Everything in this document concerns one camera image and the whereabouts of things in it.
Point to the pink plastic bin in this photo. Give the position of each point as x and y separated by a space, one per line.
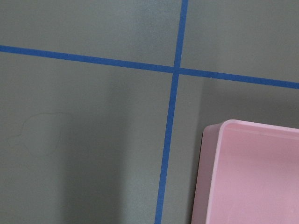
248 174

